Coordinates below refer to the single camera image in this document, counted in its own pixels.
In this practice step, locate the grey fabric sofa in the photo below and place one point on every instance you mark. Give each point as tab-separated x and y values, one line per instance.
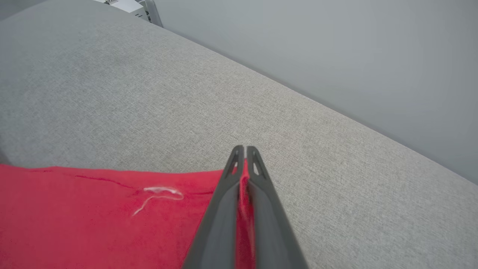
261	112

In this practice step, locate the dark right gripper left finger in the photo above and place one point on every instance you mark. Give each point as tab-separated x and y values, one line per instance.
218	231

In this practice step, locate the red and white garment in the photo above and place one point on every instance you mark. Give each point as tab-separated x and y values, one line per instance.
93	224

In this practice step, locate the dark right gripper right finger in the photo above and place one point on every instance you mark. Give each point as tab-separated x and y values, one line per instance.
270	231

